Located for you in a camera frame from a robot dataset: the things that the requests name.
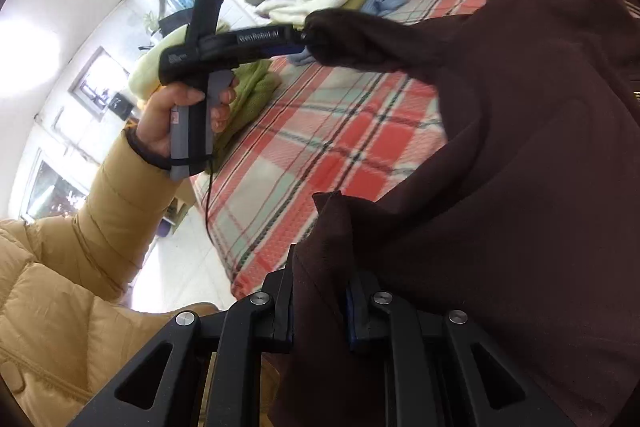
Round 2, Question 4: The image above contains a red plaid bed sheet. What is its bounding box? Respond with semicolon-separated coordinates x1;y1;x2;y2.
192;0;516;301

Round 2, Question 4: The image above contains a dark maroon garment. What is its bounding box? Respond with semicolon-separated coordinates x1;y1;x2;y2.
269;0;639;426

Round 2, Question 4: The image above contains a green garment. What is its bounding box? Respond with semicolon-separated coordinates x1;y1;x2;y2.
213;60;281;169

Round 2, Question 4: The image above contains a person's left hand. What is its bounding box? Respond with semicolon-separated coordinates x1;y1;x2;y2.
136;77;239;158

